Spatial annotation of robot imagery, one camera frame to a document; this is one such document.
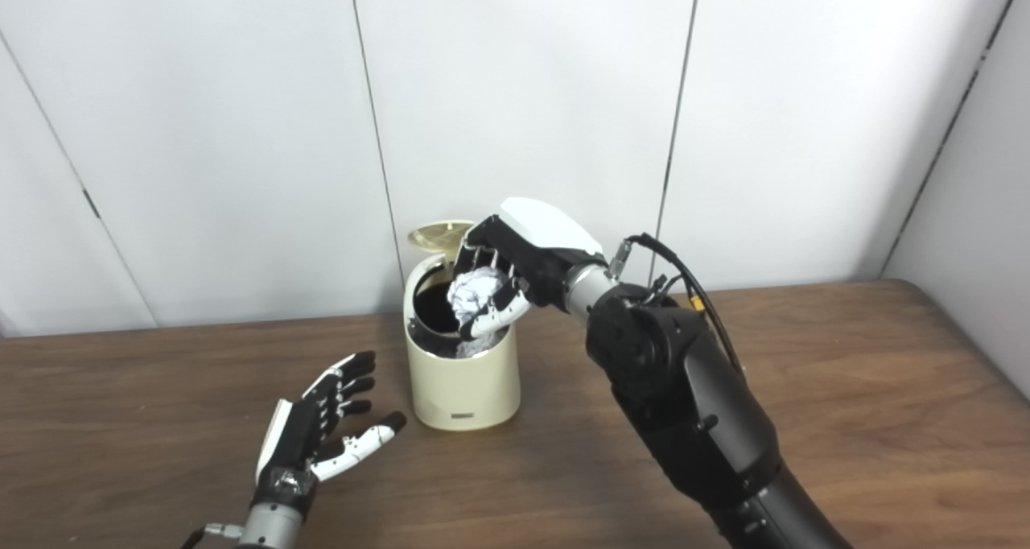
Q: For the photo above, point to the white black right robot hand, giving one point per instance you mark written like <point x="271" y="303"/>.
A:
<point x="539" y="247"/>

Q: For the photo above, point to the white paper ball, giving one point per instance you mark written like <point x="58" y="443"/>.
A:
<point x="475" y="291"/>

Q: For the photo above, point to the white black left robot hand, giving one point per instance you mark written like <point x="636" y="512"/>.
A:
<point x="298" y="444"/>

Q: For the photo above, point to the cream round bin lid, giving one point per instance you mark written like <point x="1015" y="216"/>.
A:
<point x="434" y="237"/>

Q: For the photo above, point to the black bin liner bag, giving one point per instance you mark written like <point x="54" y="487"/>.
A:
<point x="434" y="307"/>

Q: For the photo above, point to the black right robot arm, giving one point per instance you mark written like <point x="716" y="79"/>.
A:
<point x="684" y="396"/>

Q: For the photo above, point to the cream-colored round bin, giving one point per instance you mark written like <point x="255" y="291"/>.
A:
<point x="463" y="388"/>

